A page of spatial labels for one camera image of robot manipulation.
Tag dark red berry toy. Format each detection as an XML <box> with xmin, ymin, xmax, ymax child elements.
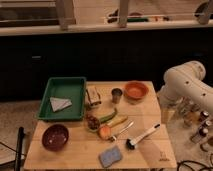
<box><xmin>86</xmin><ymin>115</ymin><xmax>100</xmax><ymax>130</ymax></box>

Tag orange carrot toy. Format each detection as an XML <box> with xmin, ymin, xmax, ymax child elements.
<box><xmin>98</xmin><ymin>125</ymin><xmax>111</xmax><ymax>140</ymax></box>

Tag purple bowl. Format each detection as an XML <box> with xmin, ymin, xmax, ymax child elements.
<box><xmin>42</xmin><ymin>124</ymin><xmax>69</xmax><ymax>151</ymax></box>

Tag blue sponge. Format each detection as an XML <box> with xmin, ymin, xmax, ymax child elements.
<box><xmin>98</xmin><ymin>146</ymin><xmax>122</xmax><ymax>168</ymax></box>

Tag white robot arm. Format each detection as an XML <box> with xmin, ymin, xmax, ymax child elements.
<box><xmin>158</xmin><ymin>61</ymin><xmax>213</xmax><ymax>115</ymax></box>

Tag orange bowl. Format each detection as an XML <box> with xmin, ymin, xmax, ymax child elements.
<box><xmin>124</xmin><ymin>81</ymin><xmax>149</xmax><ymax>100</ymax></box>

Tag black pole left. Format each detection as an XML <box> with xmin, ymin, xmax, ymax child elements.
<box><xmin>14</xmin><ymin>127</ymin><xmax>25</xmax><ymax>171</ymax></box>

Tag yellow banana toy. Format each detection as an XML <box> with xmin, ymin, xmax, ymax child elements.
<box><xmin>107</xmin><ymin>116</ymin><xmax>128</xmax><ymax>128</ymax></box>

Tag white handled black brush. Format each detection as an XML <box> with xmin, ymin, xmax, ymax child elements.
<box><xmin>126</xmin><ymin>124</ymin><xmax>160</xmax><ymax>150</ymax></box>

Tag green plastic tray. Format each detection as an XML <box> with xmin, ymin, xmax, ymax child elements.
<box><xmin>37</xmin><ymin>77</ymin><xmax>86</xmax><ymax>121</ymax></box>

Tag sandwich toy block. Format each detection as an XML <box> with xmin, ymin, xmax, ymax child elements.
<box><xmin>86</xmin><ymin>86</ymin><xmax>101</xmax><ymax>107</ymax></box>

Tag small metal cup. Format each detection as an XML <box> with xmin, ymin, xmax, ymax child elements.
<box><xmin>111</xmin><ymin>88</ymin><xmax>123</xmax><ymax>104</ymax></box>

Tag green pepper toy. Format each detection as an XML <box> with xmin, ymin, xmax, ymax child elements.
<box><xmin>99</xmin><ymin>108</ymin><xmax>117</xmax><ymax>123</ymax></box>

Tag grey folded cloth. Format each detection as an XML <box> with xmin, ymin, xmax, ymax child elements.
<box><xmin>50</xmin><ymin>97</ymin><xmax>72</xmax><ymax>112</ymax></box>

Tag metal fork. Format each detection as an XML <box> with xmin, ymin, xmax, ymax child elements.
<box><xmin>109</xmin><ymin>121</ymin><xmax>134</xmax><ymax>142</ymax></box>

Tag brown bottle on floor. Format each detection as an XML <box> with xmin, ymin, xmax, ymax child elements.
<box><xmin>190</xmin><ymin>128</ymin><xmax>208</xmax><ymax>143</ymax></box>

